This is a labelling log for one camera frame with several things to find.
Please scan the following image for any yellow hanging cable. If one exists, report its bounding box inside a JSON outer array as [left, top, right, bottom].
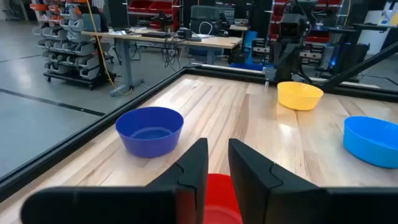
[[85, 0, 134, 96]]

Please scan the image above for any black table frame rail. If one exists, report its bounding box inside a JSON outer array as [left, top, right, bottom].
[[0, 63, 398, 203]]

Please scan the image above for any red plastic bowl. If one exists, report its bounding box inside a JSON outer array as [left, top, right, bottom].
[[203, 173, 244, 224]]

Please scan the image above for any wooden desk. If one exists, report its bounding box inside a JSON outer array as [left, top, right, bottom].
[[81, 27, 243, 98]]

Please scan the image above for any black diagonal frame strut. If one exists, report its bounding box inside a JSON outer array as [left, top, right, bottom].
[[317, 40, 398, 91]]

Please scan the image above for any red storage rack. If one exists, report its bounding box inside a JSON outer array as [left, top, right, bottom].
[[269, 0, 343, 44]]

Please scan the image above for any yellow plastic bowl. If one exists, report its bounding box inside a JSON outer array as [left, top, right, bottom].
[[277, 81, 325, 111]]

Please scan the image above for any light blue plastic bowl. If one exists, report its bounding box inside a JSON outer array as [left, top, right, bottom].
[[343, 116, 398, 169]]

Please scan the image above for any blue machine stand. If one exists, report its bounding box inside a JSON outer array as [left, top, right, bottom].
[[229, 30, 266, 72]]

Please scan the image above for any grey equipment case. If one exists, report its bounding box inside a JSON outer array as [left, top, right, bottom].
[[190, 5, 222, 35]]

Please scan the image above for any red bin shelving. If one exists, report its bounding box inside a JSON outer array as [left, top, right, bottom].
[[126, 0, 182, 29]]

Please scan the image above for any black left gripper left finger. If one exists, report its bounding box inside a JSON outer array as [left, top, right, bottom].
[[21, 138, 209, 224]]

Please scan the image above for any dark blue plastic bowl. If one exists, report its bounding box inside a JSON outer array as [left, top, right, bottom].
[[115, 106, 185, 159]]

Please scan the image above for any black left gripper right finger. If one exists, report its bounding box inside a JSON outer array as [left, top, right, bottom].
[[228, 138, 398, 224]]

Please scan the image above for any grey bin rack cart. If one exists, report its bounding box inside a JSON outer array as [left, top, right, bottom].
[[30, 0, 116, 91]]

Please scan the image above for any white board panel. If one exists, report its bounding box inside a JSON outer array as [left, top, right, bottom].
[[356, 8, 398, 57]]

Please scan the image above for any black keyboard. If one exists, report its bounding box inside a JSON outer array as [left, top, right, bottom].
[[141, 31, 172, 39]]

